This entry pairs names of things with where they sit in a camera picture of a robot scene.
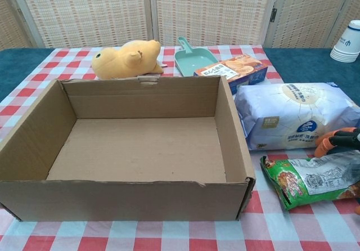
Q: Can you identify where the silver orange-tipped right robot hand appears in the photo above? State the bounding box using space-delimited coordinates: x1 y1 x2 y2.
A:
314 127 360 159

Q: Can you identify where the green snack packet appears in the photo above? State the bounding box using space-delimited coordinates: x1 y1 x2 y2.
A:
260 149 360 212

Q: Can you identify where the white blue food bag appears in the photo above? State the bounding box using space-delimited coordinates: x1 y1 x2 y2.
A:
234 81 360 152

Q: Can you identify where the orange blue biscuit box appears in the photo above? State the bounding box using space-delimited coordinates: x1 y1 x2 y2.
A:
193 53 268 96

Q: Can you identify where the open brown cardboard box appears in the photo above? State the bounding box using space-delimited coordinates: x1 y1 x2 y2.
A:
0 75 256 222

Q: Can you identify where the blue felt table cover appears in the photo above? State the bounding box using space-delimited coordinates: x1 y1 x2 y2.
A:
0 47 360 108

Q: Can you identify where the white blue paper cup stack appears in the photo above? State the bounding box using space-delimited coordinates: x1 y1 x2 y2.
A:
330 20 360 63

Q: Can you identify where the red white checked tablecloth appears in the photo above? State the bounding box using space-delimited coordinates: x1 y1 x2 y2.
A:
0 44 360 251

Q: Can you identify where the mint green plastic dustpan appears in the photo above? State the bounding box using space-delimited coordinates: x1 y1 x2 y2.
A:
174 36 218 77

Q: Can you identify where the woven bamboo folding screen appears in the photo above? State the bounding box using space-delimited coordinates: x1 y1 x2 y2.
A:
0 0 360 50

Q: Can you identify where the yellow plush animal toy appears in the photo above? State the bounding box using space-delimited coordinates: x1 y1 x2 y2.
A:
91 39 164 80

